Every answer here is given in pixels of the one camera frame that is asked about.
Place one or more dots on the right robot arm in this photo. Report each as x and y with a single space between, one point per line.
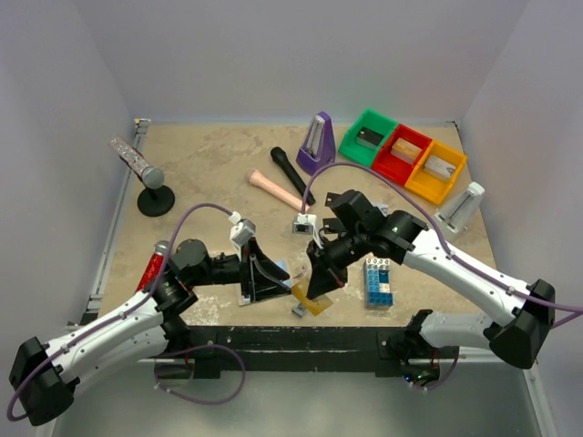
515 317

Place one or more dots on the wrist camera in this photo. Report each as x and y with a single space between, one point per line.
306 224
241 231

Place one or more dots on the glitter microphone on stand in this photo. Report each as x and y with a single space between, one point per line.
150 176

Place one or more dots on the grey truss beam piece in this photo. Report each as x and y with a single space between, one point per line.
299 310

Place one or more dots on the aluminium frame rail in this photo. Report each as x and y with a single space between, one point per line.
94 294

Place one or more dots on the gold credit card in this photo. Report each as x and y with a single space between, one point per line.
316 306

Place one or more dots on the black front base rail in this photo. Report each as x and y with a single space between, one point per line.
376 350

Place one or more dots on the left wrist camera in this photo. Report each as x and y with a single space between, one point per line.
241 231

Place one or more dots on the white card in yellow bin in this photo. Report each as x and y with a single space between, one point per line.
439 168

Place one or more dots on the beige card holder wallet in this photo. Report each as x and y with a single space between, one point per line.
263 280

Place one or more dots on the black credit card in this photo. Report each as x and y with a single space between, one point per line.
330 198

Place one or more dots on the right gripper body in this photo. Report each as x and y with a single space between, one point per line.
326 261

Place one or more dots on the green storage bin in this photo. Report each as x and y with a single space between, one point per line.
376 122

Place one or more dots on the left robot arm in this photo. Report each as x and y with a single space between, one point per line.
47 375

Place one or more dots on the pink microphone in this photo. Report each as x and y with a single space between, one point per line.
257 179

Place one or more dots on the red glitter microphone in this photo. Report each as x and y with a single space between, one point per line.
154 264

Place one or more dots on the black round microphone stand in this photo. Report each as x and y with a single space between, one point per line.
155 202

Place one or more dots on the black microphone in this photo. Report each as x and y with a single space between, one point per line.
280 158

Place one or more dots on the purple metronome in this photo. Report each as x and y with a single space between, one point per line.
318 148

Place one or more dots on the red storage bin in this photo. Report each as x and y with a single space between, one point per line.
394 168

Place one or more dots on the yellow storage bin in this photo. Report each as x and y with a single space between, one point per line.
433 189

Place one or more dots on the blue toy brick block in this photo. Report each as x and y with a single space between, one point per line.
377 283

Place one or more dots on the white metronome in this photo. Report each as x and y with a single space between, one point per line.
454 216

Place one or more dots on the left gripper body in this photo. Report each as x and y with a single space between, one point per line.
246 269

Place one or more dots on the tan card in red bin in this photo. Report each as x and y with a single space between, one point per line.
406 151

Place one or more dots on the white VIP credit card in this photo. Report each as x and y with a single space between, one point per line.
382 207

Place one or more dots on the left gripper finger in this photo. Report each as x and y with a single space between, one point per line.
264 265
266 290

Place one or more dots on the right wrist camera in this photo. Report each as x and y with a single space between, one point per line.
306 224

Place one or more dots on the black card in green bin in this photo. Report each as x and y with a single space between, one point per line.
369 138

